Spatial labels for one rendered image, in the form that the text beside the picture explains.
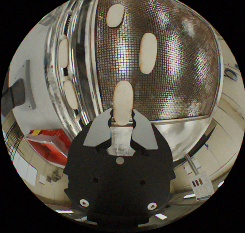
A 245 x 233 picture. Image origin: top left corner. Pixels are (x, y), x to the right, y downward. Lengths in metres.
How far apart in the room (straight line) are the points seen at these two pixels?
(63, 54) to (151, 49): 0.23
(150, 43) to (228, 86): 3.49
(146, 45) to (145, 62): 0.04
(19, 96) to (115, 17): 0.49
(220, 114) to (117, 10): 3.36
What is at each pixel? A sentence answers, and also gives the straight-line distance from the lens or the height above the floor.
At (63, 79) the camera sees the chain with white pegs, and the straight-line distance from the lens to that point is 0.24.
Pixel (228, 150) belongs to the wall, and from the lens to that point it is 4.03.
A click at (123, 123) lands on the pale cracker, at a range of 0.16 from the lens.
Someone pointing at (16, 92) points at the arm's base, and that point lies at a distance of 0.50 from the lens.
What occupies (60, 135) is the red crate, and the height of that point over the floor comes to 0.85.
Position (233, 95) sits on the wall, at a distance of 3.57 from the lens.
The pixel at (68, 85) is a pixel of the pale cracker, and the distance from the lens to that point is 0.24.
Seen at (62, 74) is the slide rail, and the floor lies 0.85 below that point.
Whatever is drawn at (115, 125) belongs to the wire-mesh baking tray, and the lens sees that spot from 0.22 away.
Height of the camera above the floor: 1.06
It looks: 59 degrees down
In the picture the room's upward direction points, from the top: 162 degrees clockwise
